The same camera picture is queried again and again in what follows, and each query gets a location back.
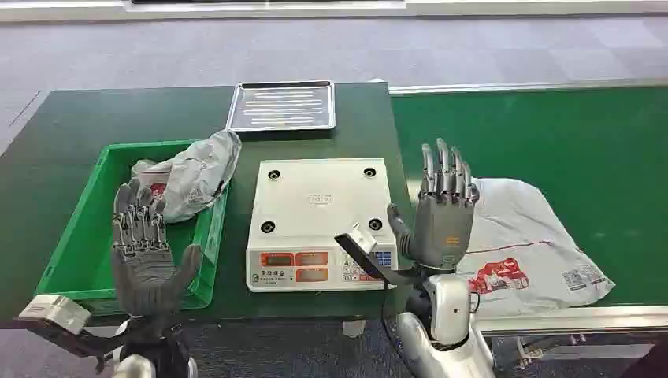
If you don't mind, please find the steel tray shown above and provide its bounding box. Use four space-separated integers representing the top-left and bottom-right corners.
225 80 336 132

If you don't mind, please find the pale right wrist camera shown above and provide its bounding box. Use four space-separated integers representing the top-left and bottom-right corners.
334 223 418 287

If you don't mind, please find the flat grey parcel bag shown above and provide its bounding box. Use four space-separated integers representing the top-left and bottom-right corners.
455 177 616 319

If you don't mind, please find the green conveyor belt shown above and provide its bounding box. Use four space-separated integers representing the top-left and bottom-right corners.
389 78 668 335

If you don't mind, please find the crumpled grey parcel bag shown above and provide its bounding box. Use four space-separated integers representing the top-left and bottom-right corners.
131 129 243 224

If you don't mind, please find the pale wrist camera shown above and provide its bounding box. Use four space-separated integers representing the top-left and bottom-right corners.
334 223 418 287
11 295 126 361

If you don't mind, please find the green plastic crate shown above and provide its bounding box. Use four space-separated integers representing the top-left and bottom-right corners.
34 139 229 311

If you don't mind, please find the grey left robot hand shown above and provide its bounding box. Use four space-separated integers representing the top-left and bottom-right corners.
110 179 203 318

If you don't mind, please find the white electronic scale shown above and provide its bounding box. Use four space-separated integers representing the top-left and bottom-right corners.
245 157 399 294

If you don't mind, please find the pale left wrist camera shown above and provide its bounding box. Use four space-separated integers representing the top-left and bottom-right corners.
11 295 126 361

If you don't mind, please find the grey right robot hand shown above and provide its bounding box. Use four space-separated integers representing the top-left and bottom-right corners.
386 138 481 271

